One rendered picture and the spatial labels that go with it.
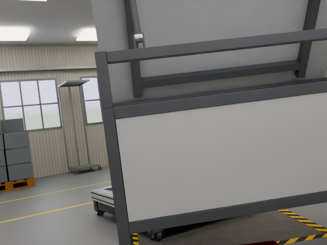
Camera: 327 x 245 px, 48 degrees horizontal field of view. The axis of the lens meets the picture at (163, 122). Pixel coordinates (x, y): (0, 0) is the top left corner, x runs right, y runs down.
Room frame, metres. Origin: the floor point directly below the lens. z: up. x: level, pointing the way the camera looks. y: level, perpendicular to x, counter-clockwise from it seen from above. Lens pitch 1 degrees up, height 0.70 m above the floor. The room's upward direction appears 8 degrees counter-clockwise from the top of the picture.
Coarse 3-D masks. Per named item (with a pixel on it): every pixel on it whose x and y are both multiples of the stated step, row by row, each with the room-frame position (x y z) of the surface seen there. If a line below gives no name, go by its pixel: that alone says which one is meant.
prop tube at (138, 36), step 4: (132, 0) 1.32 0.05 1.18; (132, 4) 1.32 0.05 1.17; (132, 8) 1.32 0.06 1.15; (136, 8) 1.32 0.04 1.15; (132, 12) 1.31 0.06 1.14; (136, 12) 1.31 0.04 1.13; (132, 16) 1.31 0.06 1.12; (136, 16) 1.31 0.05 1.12; (136, 20) 1.30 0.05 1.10; (136, 24) 1.30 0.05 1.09; (136, 28) 1.29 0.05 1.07; (136, 32) 1.29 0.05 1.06; (140, 32) 1.30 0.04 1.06; (136, 36) 1.28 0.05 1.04; (140, 36) 1.28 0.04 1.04; (136, 40) 1.28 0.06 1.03; (140, 40) 1.28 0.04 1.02
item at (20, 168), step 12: (0, 120) 6.76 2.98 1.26; (12, 120) 6.85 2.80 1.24; (0, 132) 6.35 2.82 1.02; (12, 132) 6.83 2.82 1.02; (24, 132) 6.53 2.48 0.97; (0, 144) 6.33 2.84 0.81; (12, 144) 6.42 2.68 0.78; (24, 144) 6.52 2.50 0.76; (0, 156) 6.32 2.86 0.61; (12, 156) 6.41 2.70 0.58; (24, 156) 6.50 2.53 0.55; (0, 168) 6.31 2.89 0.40; (12, 168) 6.40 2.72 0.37; (24, 168) 6.50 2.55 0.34; (0, 180) 6.30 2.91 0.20; (12, 180) 6.39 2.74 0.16; (24, 180) 6.47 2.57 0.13
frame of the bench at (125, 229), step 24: (216, 96) 1.30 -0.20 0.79; (240, 96) 1.31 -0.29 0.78; (264, 96) 1.32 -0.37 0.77; (288, 96) 1.33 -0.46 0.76; (120, 168) 1.26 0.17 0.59; (120, 192) 1.26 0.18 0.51; (120, 216) 1.26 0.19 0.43; (168, 216) 1.28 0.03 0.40; (192, 216) 1.29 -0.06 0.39; (216, 216) 1.30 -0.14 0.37; (120, 240) 1.26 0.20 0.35
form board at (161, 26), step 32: (96, 0) 1.55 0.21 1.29; (160, 0) 1.60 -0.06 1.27; (192, 0) 1.62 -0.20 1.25; (224, 0) 1.65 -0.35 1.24; (256, 0) 1.67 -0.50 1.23; (288, 0) 1.70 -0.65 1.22; (96, 32) 1.63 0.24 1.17; (160, 32) 1.68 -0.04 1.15; (192, 32) 1.71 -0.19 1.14; (224, 32) 1.74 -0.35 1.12; (256, 32) 1.77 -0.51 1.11; (128, 64) 1.75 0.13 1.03; (160, 64) 1.78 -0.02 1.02; (192, 64) 1.81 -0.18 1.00; (224, 64) 1.84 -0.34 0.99; (320, 64) 1.94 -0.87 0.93; (128, 96) 1.86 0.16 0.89; (160, 96) 1.89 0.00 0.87
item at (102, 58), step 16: (288, 32) 1.34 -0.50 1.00; (304, 32) 1.34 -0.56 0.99; (320, 32) 1.35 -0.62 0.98; (144, 48) 1.28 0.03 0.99; (160, 48) 1.28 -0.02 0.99; (176, 48) 1.29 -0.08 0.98; (192, 48) 1.30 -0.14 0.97; (208, 48) 1.30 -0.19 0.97; (224, 48) 1.31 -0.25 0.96; (240, 48) 1.33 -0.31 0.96; (96, 64) 1.26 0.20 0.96
